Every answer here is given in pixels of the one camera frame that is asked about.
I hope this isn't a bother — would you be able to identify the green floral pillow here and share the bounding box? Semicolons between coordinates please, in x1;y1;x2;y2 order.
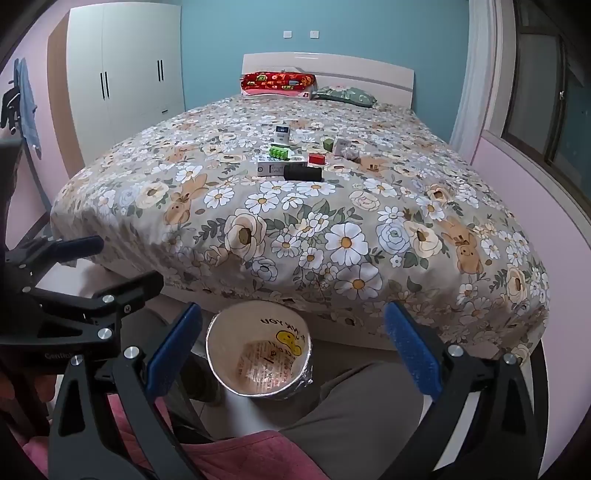
311;86;377;108

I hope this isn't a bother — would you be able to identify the person's right leg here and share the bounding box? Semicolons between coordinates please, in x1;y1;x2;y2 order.
279;362;428;446

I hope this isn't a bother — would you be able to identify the person's left hand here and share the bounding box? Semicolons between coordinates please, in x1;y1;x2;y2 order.
0;371;58;404

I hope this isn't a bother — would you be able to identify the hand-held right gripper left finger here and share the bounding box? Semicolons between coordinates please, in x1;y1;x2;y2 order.
48;302;218;480

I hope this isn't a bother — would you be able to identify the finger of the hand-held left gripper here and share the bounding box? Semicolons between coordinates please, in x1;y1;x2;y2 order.
0;235;105;296
0;271;165;358

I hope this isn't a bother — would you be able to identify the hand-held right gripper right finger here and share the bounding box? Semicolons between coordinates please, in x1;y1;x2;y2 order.
384;301;548;480

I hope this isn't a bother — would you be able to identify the blue hanging cloth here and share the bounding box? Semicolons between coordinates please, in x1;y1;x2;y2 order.
13;58;40;160

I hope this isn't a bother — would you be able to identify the floral bedsheet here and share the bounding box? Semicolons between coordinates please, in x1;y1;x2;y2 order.
48;95;552;365

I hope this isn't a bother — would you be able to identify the white window trim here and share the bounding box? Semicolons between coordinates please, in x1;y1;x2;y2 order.
450;0;505;162

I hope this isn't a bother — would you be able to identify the white milk carton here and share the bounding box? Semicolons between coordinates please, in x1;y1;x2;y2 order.
257;157;308;177

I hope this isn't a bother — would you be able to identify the person's pink top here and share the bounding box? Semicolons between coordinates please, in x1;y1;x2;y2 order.
21;394;324;480

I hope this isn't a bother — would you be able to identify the red printed pillow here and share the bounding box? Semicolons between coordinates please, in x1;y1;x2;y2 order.
240;71;317;93

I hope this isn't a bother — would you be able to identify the white wardrobe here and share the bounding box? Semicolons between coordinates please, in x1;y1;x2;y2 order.
66;2;186;162

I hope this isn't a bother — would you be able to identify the dark framed window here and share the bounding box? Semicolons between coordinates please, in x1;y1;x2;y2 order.
501;0;591;185

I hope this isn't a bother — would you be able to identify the black cylinder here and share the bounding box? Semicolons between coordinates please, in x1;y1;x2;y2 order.
283;166;322;182

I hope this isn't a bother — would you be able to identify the white paper bin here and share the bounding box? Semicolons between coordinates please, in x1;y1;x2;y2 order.
205;302;315;401

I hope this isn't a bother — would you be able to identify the white bed headboard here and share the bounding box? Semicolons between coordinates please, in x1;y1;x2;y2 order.
241;52;415;109

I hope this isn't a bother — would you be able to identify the pink folded cloth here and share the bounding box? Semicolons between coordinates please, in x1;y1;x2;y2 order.
241;88;315;99

